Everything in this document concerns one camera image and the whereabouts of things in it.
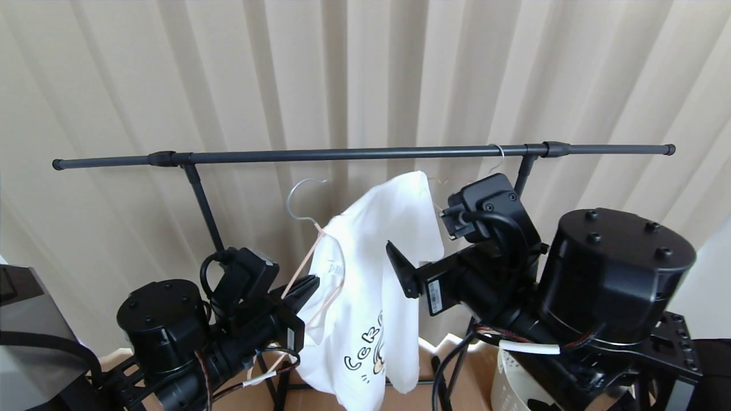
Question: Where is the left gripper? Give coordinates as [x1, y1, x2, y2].
[207, 307, 306, 384]

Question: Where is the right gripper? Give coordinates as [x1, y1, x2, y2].
[421, 243, 541, 327]

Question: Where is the pink clothes hanger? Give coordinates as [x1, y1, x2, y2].
[247, 178, 347, 382]
[427, 144, 507, 213]

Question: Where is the white garment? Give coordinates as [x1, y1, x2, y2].
[296, 170, 445, 411]

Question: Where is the white laundry basket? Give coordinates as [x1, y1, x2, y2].
[490, 342, 572, 411]

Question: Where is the black clothes rack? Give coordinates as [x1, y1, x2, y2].
[51, 141, 676, 411]

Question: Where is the beige curtain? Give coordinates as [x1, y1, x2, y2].
[0, 0, 731, 357]

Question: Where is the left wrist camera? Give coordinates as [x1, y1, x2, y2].
[212, 247, 280, 329]

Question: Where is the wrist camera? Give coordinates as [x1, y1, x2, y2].
[439, 173, 542, 252]
[212, 247, 280, 329]

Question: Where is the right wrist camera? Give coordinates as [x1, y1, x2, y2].
[439, 173, 542, 252]

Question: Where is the black cable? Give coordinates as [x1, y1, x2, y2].
[199, 250, 235, 312]
[431, 328, 480, 411]

